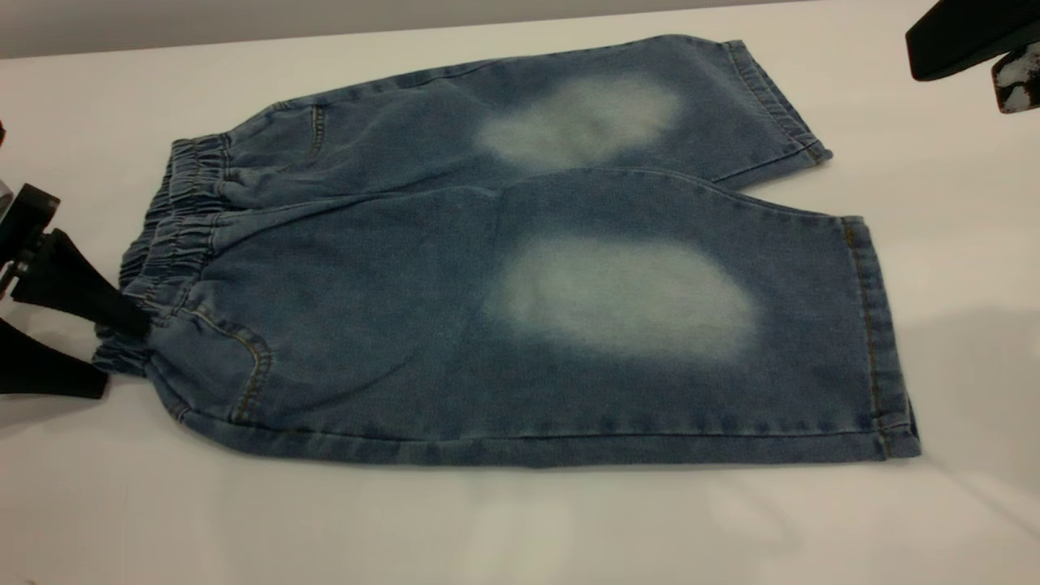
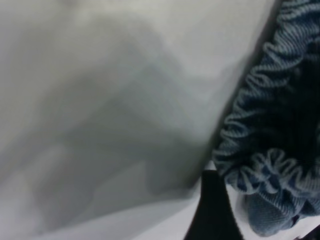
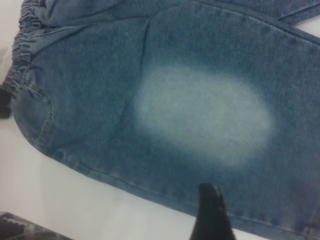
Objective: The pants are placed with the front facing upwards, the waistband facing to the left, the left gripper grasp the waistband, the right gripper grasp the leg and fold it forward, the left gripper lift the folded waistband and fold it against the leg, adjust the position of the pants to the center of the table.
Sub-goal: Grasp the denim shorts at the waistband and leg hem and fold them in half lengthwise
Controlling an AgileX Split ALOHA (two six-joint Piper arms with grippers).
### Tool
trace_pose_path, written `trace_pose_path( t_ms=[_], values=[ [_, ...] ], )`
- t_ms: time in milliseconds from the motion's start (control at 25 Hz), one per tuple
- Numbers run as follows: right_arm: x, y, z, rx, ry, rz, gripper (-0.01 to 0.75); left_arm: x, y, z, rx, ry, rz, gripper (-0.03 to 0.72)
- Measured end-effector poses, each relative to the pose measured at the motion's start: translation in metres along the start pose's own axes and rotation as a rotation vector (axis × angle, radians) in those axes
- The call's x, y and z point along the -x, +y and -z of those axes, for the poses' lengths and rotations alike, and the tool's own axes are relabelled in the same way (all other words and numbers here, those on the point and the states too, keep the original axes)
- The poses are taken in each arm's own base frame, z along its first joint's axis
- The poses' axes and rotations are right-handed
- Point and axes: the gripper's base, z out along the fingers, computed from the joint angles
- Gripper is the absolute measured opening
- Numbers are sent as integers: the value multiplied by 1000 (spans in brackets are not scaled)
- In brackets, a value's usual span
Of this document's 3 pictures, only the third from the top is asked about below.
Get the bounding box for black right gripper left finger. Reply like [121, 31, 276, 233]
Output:
[0, 84, 11, 120]

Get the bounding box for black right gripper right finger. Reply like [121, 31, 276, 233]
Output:
[188, 183, 235, 240]

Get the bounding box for blue denim pants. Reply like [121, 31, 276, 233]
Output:
[4, 0, 320, 237]

